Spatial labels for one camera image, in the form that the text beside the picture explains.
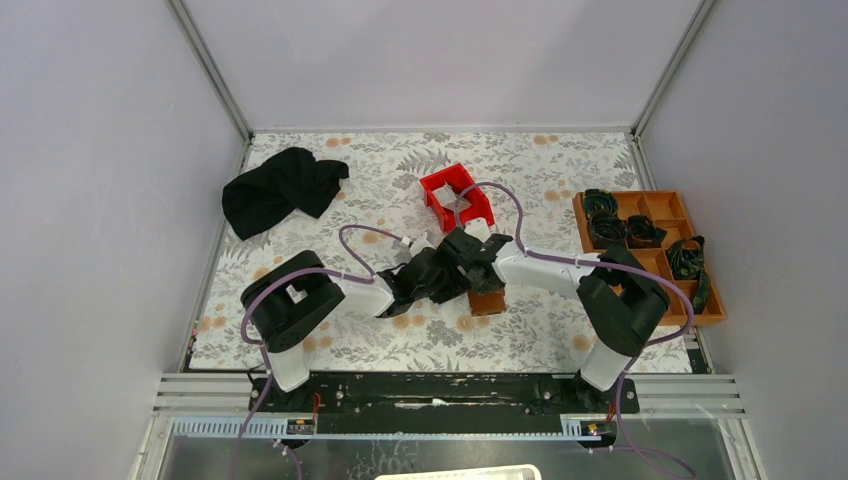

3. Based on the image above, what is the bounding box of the brown leather card holder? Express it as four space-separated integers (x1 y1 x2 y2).
467 288 507 317

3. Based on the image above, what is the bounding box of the stack of credit cards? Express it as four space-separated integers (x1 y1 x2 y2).
433 184 469 212

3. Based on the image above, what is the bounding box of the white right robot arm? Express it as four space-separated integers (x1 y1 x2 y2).
436 228 671 412

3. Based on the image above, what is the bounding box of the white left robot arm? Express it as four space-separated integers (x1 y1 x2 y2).
240 247 470 411

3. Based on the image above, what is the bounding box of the red plastic bin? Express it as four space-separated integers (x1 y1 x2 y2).
419 164 495 233

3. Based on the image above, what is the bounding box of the floral table mat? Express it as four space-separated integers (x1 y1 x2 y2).
188 131 694 374

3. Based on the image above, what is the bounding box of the dark rolled tie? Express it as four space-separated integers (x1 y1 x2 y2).
589 214 629 249
626 215 667 249
582 189 619 220

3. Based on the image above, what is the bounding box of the black cloth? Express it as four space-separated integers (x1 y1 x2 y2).
221 147 349 240

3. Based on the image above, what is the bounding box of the orange compartment tray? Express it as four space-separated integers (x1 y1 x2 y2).
573 190 726 326

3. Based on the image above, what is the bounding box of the dark patterned tie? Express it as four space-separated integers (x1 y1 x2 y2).
666 235 712 315

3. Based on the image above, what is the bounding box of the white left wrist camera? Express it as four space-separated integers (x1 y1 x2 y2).
400 232 436 257

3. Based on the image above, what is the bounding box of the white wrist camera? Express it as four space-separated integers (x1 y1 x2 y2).
463 217 492 243
400 232 436 257

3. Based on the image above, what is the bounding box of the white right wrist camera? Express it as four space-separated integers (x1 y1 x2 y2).
463 217 492 243

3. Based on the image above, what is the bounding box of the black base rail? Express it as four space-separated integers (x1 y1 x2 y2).
248 372 640 435

